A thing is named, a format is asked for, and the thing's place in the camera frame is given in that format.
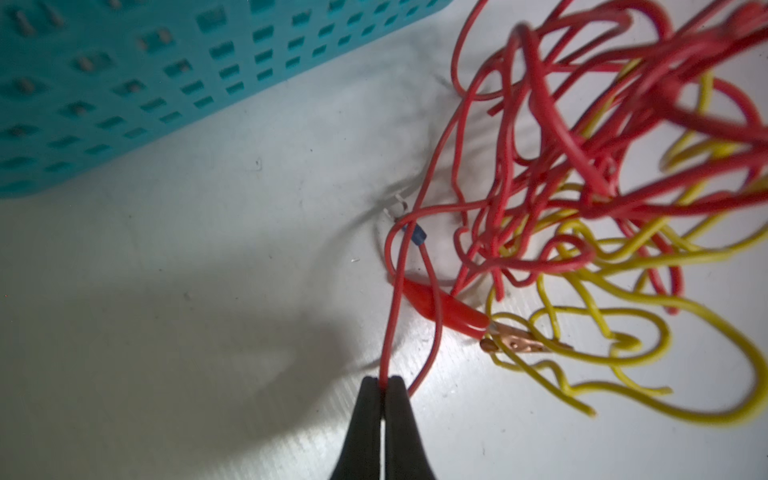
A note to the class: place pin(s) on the teal plastic basket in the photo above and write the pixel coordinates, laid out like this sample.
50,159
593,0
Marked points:
83,82

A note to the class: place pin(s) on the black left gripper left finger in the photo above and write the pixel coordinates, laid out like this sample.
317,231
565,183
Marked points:
360,457

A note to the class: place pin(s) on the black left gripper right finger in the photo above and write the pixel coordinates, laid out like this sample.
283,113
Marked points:
405,456

